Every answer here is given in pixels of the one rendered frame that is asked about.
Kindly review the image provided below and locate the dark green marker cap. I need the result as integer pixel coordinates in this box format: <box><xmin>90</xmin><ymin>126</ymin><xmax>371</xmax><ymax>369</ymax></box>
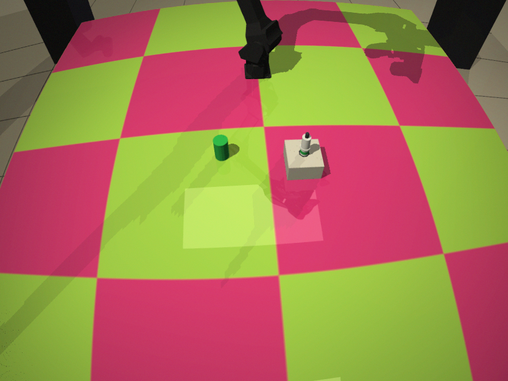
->
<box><xmin>213</xmin><ymin>135</ymin><xmax>229</xmax><ymax>161</ymax></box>

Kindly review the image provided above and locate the beige square block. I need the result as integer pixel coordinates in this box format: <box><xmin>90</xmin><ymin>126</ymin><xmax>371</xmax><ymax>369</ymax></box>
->
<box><xmin>283</xmin><ymin>139</ymin><xmax>325</xmax><ymax>180</ymax></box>

